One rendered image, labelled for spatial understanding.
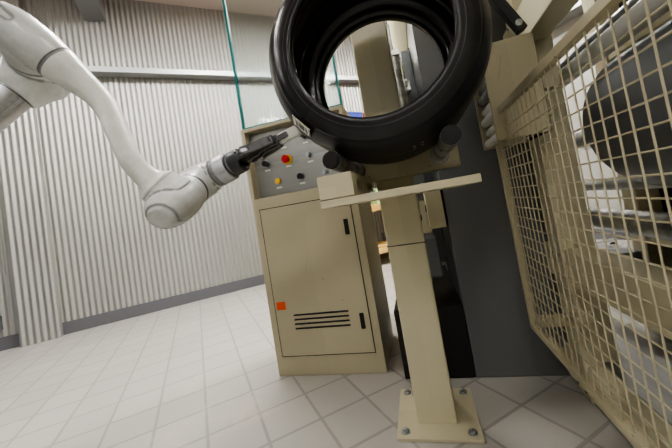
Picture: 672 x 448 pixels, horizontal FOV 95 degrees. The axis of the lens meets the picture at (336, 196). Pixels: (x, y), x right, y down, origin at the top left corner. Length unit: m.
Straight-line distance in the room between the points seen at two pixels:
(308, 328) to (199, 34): 4.00
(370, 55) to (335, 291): 1.03
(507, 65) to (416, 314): 0.84
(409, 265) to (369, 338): 0.57
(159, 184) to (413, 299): 0.86
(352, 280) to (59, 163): 3.54
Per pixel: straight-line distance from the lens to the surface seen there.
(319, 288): 1.56
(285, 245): 1.57
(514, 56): 1.14
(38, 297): 4.25
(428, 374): 1.25
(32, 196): 4.26
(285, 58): 0.85
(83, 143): 4.34
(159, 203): 0.85
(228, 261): 4.10
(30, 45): 1.14
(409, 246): 1.10
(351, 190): 0.74
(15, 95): 1.28
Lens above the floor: 0.78
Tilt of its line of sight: 3 degrees up
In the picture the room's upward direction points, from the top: 10 degrees counter-clockwise
